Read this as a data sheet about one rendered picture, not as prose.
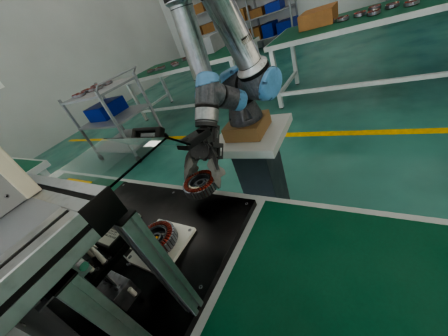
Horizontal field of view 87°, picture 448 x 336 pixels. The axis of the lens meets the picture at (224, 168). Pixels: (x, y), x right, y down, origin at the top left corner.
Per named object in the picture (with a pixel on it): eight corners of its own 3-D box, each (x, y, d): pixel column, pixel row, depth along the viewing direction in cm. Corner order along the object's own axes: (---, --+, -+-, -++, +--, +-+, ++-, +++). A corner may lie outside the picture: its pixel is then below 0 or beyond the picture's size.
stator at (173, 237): (161, 223, 72) (155, 215, 70) (186, 233, 66) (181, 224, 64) (133, 253, 65) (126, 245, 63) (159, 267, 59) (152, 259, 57)
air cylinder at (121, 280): (123, 281, 61) (111, 269, 58) (141, 291, 57) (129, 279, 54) (107, 300, 57) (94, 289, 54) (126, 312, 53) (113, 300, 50)
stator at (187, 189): (198, 175, 82) (194, 167, 80) (225, 178, 76) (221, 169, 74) (180, 199, 75) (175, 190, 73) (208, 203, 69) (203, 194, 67)
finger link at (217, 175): (234, 183, 74) (222, 157, 76) (223, 184, 69) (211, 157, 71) (227, 187, 75) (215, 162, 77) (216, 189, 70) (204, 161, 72)
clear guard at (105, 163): (130, 145, 70) (119, 127, 67) (191, 145, 57) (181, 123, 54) (19, 231, 49) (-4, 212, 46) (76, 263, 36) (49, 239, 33)
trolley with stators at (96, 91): (129, 139, 387) (91, 78, 333) (173, 138, 332) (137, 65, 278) (100, 161, 349) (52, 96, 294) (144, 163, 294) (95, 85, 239)
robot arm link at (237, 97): (231, 89, 89) (207, 83, 82) (252, 90, 81) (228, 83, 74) (227, 110, 91) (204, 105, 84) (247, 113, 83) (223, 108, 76)
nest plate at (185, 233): (160, 221, 75) (158, 218, 74) (197, 230, 67) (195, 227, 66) (126, 262, 65) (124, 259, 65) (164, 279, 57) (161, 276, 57)
